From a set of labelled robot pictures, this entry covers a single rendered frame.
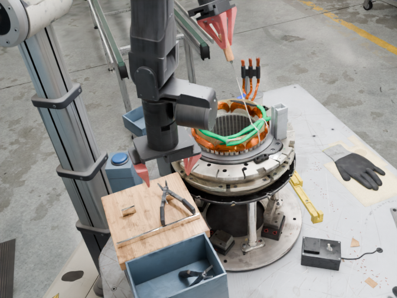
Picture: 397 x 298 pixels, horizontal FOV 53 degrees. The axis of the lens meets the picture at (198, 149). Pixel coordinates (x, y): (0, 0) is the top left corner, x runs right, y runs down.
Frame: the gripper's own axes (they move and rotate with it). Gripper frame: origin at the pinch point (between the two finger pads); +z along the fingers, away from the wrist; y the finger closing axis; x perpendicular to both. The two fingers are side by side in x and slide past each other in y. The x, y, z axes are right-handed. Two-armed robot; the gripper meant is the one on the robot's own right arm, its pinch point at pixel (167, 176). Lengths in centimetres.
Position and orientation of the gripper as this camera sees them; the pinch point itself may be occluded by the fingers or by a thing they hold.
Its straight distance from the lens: 79.7
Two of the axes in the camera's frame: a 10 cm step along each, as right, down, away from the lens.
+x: -3.8, -5.9, 7.1
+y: 9.3, -2.7, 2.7
